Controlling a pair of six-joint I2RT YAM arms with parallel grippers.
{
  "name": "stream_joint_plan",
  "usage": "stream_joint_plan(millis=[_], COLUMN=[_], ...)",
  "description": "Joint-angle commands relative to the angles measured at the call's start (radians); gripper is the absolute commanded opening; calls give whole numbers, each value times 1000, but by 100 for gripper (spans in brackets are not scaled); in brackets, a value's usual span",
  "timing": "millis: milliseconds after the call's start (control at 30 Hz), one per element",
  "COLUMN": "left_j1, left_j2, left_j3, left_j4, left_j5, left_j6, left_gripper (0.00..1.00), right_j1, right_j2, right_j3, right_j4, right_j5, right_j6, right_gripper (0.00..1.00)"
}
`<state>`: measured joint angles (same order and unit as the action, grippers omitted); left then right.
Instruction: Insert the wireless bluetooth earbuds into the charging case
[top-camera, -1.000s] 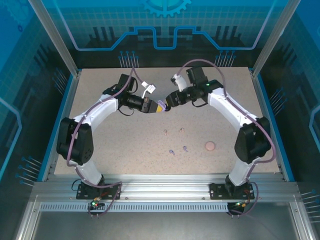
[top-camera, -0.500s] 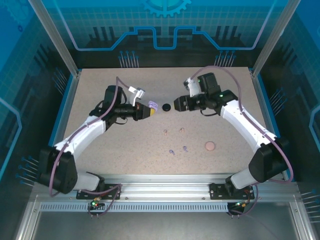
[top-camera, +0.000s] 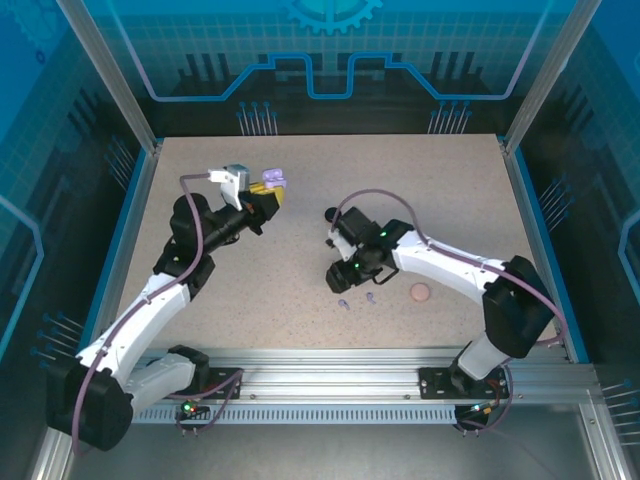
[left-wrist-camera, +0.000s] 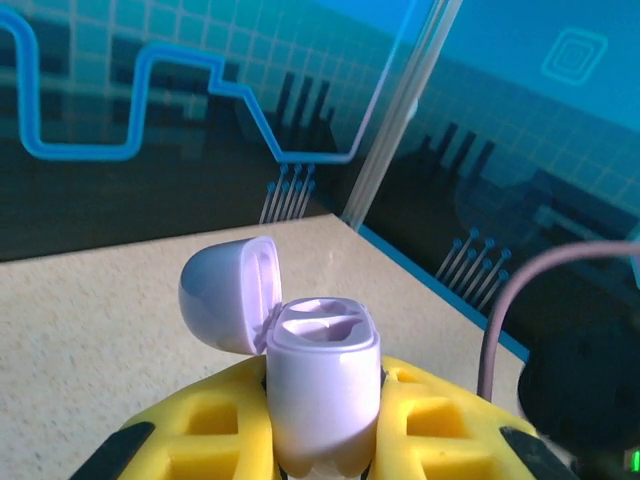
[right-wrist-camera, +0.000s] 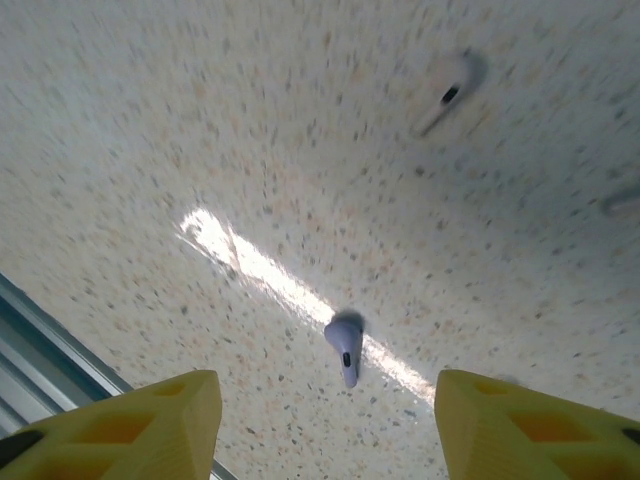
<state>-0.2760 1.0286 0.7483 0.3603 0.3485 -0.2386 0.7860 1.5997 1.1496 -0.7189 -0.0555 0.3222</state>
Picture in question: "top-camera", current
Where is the wide aluminium base beam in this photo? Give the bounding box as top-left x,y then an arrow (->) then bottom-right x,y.
64,347 -> 601,401

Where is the grey metal lower tray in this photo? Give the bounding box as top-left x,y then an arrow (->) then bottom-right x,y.
30,388 -> 621,480

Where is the small connector with LEDs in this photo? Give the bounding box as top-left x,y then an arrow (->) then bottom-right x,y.
462,399 -> 503,419
174,393 -> 211,422

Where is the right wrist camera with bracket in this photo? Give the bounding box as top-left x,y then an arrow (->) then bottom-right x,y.
325,225 -> 352,255

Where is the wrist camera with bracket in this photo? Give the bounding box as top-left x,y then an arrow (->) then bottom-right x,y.
325,225 -> 352,255
206,163 -> 251,212

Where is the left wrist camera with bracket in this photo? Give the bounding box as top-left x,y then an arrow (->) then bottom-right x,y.
206,163 -> 251,212

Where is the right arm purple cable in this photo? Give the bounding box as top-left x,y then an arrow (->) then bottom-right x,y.
329,188 -> 566,436

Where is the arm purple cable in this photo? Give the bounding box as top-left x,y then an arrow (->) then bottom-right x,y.
71,171 -> 245,459
329,188 -> 566,436

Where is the aluminium and blue side rail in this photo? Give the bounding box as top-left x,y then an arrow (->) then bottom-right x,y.
73,142 -> 164,364
499,139 -> 592,365

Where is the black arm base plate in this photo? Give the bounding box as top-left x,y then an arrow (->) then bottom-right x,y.
197,367 -> 245,401
418,366 -> 511,401

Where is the slotted grey cable duct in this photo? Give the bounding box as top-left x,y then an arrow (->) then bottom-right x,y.
132,405 -> 461,427

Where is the aluminium frame post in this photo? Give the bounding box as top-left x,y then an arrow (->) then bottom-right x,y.
53,0 -> 165,155
501,0 -> 605,156

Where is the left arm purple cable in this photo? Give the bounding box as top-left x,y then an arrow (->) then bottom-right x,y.
71,171 -> 245,459

